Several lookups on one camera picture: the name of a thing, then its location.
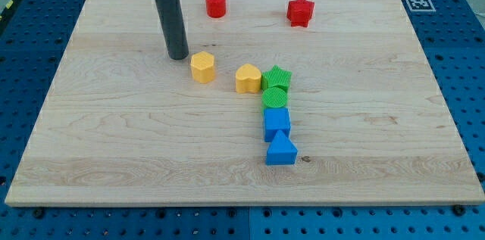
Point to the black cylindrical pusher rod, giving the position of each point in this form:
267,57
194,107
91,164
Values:
171,19

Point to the yellow hexagon block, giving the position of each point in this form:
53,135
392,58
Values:
203,67

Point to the yellow heart block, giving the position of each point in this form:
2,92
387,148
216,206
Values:
248,79

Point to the red cylinder block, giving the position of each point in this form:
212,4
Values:
216,8

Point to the red star block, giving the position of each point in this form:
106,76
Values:
299,12

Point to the green star block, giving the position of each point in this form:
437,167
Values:
276,77

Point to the green cylinder block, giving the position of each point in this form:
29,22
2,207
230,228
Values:
274,97

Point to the light wooden board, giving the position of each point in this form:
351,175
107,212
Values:
123,125

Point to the blue cube block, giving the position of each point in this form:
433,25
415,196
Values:
276,119

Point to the blue triangle block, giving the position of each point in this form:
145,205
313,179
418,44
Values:
281,150

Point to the white fiducial marker tag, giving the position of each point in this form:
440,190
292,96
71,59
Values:
420,5

